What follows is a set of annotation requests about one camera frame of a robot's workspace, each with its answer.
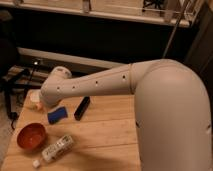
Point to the black rectangular block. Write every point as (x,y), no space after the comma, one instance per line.
(82,108)

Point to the grey baseboard beam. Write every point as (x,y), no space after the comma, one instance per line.
(74,63)

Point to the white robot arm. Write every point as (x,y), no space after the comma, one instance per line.
(171,104)

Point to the wooden shelf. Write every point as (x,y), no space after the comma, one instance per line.
(161,12)

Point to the dark cabinet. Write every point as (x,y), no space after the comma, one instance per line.
(200,55)

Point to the metal pole stand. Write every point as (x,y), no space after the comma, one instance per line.
(179,18)

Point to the clear plastic bottle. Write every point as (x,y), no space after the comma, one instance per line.
(54,151)

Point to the red-brown bowl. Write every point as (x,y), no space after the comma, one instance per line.
(32,136)

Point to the blue sponge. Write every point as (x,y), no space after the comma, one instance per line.
(56,115)

